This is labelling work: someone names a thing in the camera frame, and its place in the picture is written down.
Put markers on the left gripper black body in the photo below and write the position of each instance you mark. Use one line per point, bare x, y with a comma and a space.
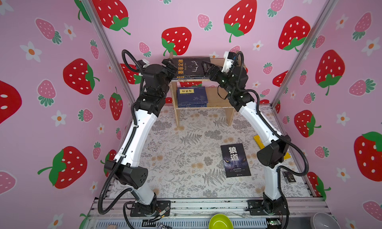
164, 78

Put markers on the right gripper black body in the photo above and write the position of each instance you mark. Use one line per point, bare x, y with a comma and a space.
213, 71

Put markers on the black antler cover book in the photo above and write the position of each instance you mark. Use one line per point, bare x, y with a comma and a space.
190, 68

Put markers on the purple-navy book yellow label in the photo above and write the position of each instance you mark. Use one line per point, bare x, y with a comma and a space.
192, 95

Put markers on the blue book yellow label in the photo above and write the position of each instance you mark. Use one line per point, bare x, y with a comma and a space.
192, 105

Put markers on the black wolf cover book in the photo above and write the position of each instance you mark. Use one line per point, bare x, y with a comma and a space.
235, 160

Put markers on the yellow cartoon cover book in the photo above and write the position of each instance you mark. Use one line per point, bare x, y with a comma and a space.
261, 146

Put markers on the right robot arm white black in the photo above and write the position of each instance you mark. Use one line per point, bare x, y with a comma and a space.
247, 103

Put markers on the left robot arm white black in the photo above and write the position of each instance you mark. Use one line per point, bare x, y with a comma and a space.
145, 111

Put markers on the wooden two-tier shelf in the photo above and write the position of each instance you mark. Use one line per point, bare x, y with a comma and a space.
215, 96

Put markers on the small black card box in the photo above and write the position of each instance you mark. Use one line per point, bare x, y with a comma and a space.
289, 177

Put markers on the green bowl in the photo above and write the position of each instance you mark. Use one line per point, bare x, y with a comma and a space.
220, 221

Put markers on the grey bowl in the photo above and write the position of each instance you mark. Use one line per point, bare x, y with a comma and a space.
323, 221

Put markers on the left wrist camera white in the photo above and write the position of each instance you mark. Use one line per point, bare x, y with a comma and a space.
144, 63

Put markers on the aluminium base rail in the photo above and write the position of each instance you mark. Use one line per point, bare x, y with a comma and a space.
188, 214

